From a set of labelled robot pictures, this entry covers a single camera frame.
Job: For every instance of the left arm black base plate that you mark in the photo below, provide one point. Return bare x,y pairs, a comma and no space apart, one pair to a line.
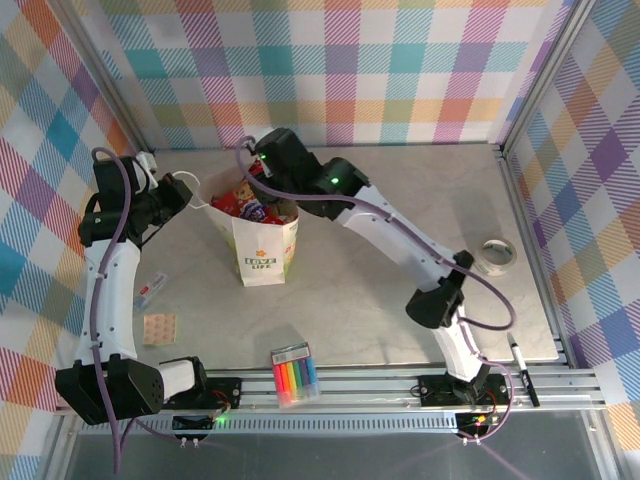
225,392

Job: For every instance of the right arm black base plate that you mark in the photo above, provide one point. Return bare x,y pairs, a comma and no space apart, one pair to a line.
435,390

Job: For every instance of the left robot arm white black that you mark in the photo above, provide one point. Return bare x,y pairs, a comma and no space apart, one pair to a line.
110,300

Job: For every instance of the large red snack bag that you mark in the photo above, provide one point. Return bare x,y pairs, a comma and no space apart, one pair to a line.
235,200

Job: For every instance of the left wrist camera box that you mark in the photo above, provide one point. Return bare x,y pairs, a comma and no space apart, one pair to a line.
147,170

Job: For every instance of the beige adhesive patch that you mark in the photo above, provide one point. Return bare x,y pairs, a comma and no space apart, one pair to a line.
160,330

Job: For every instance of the aluminium frame post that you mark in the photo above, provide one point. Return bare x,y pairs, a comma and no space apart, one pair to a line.
544,75
107,75

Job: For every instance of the roll of clear tape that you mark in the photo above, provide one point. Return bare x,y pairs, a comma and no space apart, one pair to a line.
500,271

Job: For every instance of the pack of coloured markers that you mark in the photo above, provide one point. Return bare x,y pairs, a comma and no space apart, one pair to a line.
295,375

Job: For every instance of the black marker pen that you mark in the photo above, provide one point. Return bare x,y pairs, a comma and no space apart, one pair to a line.
522,370

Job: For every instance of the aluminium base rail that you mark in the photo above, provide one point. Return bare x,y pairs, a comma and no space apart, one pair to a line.
360,395

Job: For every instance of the small clear plastic packet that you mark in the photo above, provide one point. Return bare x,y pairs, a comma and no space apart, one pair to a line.
152,292

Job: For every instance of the white flower-print paper bag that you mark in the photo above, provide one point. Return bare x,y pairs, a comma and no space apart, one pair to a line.
262,250

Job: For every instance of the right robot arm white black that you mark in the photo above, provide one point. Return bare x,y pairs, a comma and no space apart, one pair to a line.
395,235

